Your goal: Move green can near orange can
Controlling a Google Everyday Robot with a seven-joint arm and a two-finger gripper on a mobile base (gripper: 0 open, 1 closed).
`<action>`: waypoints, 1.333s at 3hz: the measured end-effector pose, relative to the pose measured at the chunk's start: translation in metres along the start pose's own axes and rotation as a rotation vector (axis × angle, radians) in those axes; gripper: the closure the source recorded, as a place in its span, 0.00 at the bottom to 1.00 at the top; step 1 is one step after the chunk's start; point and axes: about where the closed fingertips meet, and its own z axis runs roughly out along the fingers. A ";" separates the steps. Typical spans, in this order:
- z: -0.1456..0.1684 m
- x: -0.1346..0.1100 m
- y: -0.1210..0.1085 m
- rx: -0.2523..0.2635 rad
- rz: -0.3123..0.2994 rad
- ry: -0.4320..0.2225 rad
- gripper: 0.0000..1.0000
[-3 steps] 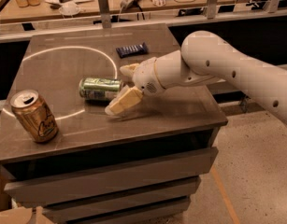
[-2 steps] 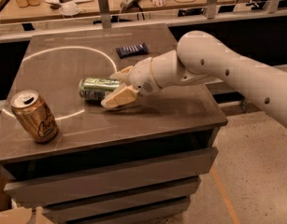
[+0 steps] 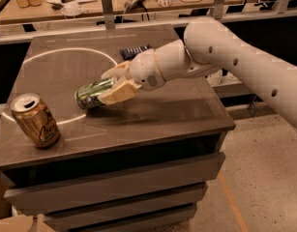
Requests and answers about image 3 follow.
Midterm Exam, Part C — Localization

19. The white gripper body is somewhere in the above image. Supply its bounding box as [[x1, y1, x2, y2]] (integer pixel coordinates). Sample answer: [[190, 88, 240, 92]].
[[129, 49, 165, 91]]

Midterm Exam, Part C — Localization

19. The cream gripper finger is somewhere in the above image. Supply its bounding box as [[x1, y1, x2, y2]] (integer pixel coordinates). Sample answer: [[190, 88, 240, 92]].
[[101, 61, 132, 79], [98, 77, 141, 105]]

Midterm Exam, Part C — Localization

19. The green soda can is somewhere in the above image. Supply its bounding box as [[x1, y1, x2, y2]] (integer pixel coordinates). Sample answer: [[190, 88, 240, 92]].
[[74, 77, 114, 109]]

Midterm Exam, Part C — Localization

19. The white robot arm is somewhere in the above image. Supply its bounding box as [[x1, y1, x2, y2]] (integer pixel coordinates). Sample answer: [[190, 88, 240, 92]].
[[99, 17, 297, 130]]

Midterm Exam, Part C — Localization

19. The orange soda can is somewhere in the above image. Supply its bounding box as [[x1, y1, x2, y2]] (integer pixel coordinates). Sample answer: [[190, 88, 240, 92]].
[[11, 93, 60, 148]]

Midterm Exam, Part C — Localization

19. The blue snack bar wrapper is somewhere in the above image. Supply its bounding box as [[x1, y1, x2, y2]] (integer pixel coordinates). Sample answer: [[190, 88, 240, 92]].
[[120, 44, 151, 61]]

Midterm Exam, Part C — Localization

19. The grey drawer cabinet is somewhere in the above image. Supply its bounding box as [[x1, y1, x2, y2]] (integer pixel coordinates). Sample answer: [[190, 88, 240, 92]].
[[0, 25, 234, 232]]

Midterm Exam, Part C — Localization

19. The white bowl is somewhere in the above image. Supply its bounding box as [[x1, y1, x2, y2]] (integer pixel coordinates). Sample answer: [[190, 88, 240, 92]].
[[61, 3, 83, 16]]

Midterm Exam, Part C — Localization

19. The metal railing post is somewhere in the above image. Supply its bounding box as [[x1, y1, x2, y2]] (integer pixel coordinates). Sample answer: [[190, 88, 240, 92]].
[[102, 0, 115, 29]]

